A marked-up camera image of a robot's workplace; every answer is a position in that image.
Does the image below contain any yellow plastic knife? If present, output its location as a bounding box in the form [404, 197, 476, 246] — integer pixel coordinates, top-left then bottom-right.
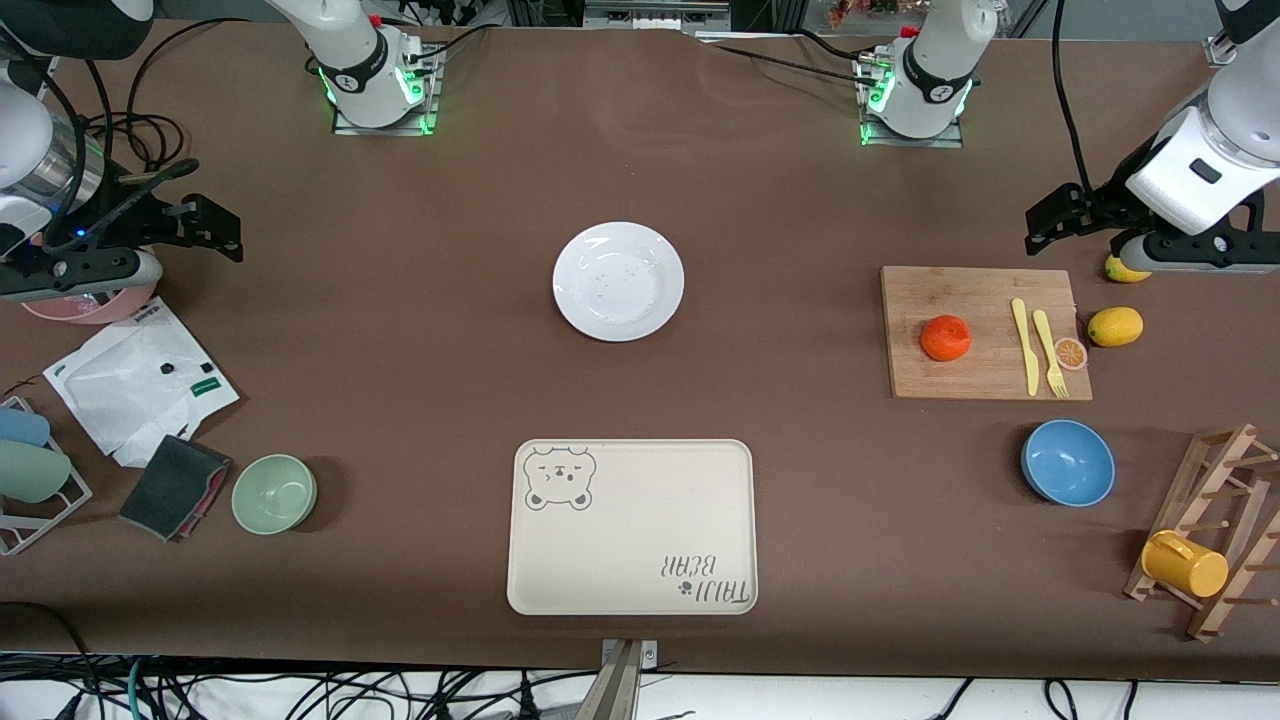
[1011, 298, 1041, 397]

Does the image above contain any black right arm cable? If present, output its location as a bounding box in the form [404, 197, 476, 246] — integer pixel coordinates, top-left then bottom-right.
[40, 18, 251, 249]

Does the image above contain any light blue cup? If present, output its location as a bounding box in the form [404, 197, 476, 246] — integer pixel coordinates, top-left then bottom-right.
[0, 407, 51, 448]

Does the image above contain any pale green cup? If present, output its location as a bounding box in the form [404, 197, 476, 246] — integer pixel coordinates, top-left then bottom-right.
[0, 440, 73, 504]

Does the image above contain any pink bowl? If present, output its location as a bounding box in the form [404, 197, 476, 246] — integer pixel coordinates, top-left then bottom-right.
[22, 283, 159, 325]

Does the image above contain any cream bear print tray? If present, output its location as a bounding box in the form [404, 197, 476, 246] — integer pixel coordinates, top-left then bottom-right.
[507, 439, 758, 616]

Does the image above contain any wooden cutting board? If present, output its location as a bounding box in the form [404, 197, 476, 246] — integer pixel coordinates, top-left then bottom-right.
[880, 266, 1093, 402]

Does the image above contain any black coiled cable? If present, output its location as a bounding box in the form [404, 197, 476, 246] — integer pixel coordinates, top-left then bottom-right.
[85, 110, 191, 173]

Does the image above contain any wooden mug rack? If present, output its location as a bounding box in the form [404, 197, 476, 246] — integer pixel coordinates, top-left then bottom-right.
[1123, 423, 1280, 642]

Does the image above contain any orange fruit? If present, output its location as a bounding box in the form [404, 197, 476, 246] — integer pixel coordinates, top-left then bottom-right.
[920, 315, 973, 363]

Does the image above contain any blue bowl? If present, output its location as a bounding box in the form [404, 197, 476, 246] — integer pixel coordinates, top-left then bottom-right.
[1021, 419, 1116, 508]

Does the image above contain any metal mount bracket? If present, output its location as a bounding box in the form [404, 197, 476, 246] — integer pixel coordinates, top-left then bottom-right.
[575, 638, 659, 720]

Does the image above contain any yellow mug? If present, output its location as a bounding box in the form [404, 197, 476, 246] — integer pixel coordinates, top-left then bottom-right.
[1141, 530, 1229, 599]

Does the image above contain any white plastic bag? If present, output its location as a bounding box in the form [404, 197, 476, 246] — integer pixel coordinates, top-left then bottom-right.
[43, 297, 241, 469]

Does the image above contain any white wire cup rack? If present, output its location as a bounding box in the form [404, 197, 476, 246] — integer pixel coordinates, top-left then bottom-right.
[0, 397, 93, 556]

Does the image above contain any white round plate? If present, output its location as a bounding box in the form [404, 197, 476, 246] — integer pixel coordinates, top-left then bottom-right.
[552, 221, 686, 343]

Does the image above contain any pale green bowl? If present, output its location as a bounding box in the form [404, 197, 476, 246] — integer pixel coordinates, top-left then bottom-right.
[231, 454, 318, 536]

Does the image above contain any dark folded cloth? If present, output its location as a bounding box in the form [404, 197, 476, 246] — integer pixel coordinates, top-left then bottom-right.
[119, 435, 233, 543]

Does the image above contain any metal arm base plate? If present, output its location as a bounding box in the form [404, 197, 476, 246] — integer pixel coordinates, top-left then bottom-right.
[333, 45, 442, 137]
[855, 55, 966, 149]

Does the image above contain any aluminium frame structure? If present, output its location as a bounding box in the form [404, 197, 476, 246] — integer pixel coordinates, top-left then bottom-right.
[505, 0, 801, 41]

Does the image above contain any thin black table cable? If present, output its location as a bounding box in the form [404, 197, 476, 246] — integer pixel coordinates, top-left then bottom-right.
[697, 30, 881, 86]

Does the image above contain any yellow plastic fork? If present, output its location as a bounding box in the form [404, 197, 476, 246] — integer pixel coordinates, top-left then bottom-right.
[1032, 310, 1070, 399]

